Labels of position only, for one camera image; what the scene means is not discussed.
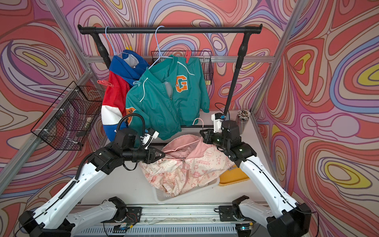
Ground pink plastic hanger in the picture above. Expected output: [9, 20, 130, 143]
[192, 118, 204, 128]

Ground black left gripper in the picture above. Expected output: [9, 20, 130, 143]
[122, 146, 167, 165]

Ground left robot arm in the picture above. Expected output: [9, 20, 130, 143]
[18, 128, 165, 237]

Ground green kids jacket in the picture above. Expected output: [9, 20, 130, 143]
[125, 56, 210, 140]

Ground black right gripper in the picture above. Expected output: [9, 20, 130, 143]
[200, 128, 230, 149]

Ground black wire basket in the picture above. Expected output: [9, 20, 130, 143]
[31, 82, 104, 151]
[159, 49, 214, 86]

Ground black wire basket back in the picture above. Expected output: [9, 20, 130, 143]
[159, 49, 214, 86]

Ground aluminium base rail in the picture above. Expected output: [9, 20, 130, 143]
[76, 203, 265, 237]

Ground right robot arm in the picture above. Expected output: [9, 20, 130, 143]
[200, 120, 312, 237]

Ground pink patterned kids jacket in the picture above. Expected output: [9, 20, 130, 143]
[140, 134, 234, 197]

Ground cup of pencils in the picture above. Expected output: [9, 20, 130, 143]
[235, 109, 251, 134]

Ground red clothespin on blue jacket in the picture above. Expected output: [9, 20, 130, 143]
[97, 80, 114, 87]

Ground black clothes rack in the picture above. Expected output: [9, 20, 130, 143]
[78, 24, 263, 116]

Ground black wire basket left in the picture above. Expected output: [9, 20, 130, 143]
[31, 82, 104, 151]

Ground yellow plastic tray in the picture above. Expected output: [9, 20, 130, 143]
[219, 165, 250, 186]

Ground blue red white jacket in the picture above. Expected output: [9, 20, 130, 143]
[101, 49, 149, 142]

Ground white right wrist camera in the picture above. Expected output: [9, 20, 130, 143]
[211, 113, 226, 133]

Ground red clothespin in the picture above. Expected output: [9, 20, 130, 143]
[97, 80, 114, 87]
[185, 50, 192, 64]

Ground light blue hanger green jacket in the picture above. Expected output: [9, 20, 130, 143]
[148, 25, 172, 70]

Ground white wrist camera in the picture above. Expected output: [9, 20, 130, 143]
[141, 128, 159, 149]
[211, 113, 226, 133]

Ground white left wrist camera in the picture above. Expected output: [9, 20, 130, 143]
[141, 128, 159, 149]

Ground white perforated plastic basket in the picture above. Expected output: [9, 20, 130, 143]
[152, 177, 220, 203]

